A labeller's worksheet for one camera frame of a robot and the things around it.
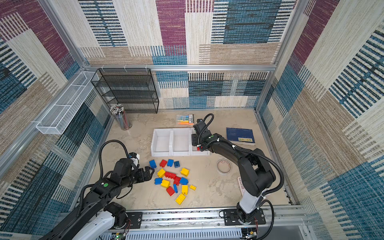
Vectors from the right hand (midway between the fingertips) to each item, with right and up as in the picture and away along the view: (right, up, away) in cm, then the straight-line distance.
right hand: (198, 139), depth 92 cm
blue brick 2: (-8, -23, -7) cm, 25 cm away
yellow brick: (-8, -18, -5) cm, 21 cm away
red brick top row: (-21, -15, 0) cm, 26 cm away
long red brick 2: (0, -7, +5) cm, 8 cm away
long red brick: (-16, -20, -5) cm, 26 cm away
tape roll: (+15, -16, -1) cm, 22 cm away
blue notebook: (+29, +1, +11) cm, 31 cm away
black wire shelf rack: (-46, +34, +16) cm, 60 cm away
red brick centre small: (-12, -23, -7) cm, 27 cm away
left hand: (-27, -15, -12) cm, 33 cm away
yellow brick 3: (-7, -26, -11) cm, 29 cm away
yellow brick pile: (-21, -19, -5) cm, 29 cm away
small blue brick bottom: (-12, -25, -10) cm, 30 cm away
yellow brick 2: (-18, -24, -9) cm, 31 cm away
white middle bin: (-11, -3, +7) cm, 13 cm away
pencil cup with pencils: (-51, +17, +5) cm, 54 cm away
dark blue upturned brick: (-13, -15, -1) cm, 20 cm away
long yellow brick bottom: (-9, -30, -13) cm, 34 cm away
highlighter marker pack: (-11, +12, +20) cm, 26 cm away
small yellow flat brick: (-4, -25, -9) cm, 27 cm away
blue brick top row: (-17, -14, 0) cm, 22 cm away
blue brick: (-23, -23, -7) cm, 33 cm away
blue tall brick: (-27, -15, -1) cm, 31 cm away
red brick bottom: (-15, -27, -10) cm, 33 cm away
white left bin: (-24, -4, +6) cm, 25 cm away
